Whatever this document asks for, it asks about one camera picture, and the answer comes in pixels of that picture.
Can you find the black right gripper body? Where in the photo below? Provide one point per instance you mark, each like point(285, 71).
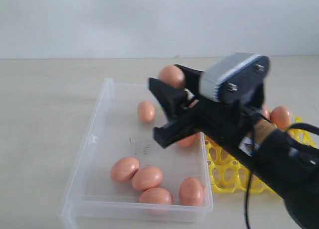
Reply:
point(227, 125)

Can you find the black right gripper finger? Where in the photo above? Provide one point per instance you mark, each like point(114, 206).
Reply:
point(173, 101)
point(192, 79)

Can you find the brown egg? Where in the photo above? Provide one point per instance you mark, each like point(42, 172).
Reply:
point(156, 196)
point(172, 76)
point(124, 169)
point(146, 178)
point(146, 111)
point(188, 141)
point(281, 117)
point(191, 192)

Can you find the clear plastic container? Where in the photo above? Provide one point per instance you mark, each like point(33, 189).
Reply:
point(115, 132)

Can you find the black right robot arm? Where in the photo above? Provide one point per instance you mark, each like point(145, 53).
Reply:
point(301, 200)

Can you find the yellow plastic egg tray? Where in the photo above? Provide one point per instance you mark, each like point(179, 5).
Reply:
point(229, 174)

